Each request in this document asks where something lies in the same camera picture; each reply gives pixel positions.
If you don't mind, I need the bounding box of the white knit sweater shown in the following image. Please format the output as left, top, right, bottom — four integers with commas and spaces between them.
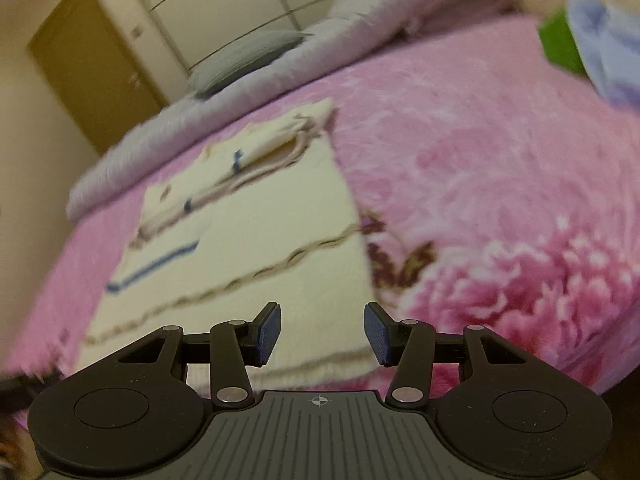
77, 99, 375, 389

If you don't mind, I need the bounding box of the pink floral bed blanket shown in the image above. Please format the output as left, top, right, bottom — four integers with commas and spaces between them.
0, 14, 640, 421

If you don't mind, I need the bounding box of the grey textured pillow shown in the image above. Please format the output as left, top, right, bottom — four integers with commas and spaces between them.
188, 29, 309, 99

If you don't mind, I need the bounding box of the brown wooden door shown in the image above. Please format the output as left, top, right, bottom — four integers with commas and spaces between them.
28, 0, 167, 154

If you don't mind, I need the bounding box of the green knit garment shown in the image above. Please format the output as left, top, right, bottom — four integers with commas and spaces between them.
538, 10, 588, 77

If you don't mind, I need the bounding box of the light blue shirt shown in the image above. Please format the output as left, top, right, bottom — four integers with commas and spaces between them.
566, 0, 640, 112

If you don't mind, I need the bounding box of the striped grey folded quilt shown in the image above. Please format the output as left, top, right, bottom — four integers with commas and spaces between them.
66, 0, 514, 222

